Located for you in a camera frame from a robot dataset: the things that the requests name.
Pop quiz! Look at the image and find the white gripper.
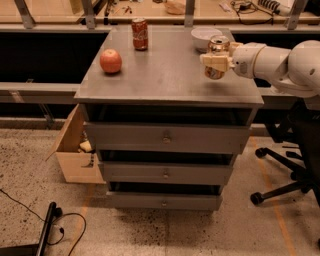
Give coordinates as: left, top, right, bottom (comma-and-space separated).
200, 42, 266, 79

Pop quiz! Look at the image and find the orange gold soda can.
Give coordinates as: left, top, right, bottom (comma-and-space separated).
205, 35, 230, 80

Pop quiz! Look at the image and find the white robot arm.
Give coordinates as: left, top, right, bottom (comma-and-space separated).
200, 40, 320, 111

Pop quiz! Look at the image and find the red cola can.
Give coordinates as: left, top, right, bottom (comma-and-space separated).
131, 18, 148, 50

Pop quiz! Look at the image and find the white ceramic bowl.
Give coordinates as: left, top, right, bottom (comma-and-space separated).
191, 27, 222, 53

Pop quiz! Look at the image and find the black office chair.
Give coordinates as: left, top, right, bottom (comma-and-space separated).
250, 100, 320, 206

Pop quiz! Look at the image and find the grey drawer cabinet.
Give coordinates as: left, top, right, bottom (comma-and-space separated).
75, 26, 263, 197

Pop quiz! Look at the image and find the top grey drawer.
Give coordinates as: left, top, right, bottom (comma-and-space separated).
84, 122, 250, 154

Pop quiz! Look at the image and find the grey drawer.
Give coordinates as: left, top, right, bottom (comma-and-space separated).
99, 162, 233, 185
84, 122, 250, 154
106, 192, 222, 211

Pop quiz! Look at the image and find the red apple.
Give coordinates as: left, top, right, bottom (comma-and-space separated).
100, 49, 122, 74

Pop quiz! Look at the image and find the middle grey drawer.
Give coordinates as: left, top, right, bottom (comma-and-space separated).
99, 162, 233, 185

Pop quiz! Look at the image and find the bottom grey drawer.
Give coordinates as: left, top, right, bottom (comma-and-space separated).
106, 192, 222, 211

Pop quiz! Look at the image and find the open cardboard box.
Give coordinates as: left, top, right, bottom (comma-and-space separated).
46, 103, 107, 185

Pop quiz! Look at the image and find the black stand base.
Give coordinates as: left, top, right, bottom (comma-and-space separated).
0, 202, 62, 256

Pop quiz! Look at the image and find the black cable on bench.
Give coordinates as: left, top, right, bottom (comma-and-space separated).
229, 0, 276, 27

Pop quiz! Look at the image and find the black floor cable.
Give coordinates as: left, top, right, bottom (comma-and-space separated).
0, 188, 88, 256

